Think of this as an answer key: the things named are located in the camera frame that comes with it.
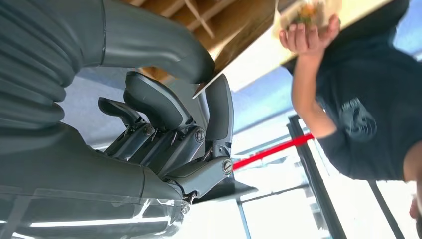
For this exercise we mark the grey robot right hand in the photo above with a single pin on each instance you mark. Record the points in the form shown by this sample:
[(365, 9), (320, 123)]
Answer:
[(82, 171)]

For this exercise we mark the person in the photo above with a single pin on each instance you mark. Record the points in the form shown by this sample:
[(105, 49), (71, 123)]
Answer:
[(369, 99)]

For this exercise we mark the brown cardboard card holder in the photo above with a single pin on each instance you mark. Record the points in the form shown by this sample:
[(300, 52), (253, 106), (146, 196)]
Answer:
[(191, 16)]

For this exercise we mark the red barrier belt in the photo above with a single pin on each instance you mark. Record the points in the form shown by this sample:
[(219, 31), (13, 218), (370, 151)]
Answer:
[(273, 150)]

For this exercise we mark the black upright post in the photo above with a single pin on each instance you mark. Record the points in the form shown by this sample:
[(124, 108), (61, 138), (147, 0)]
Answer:
[(313, 178), (385, 209)]

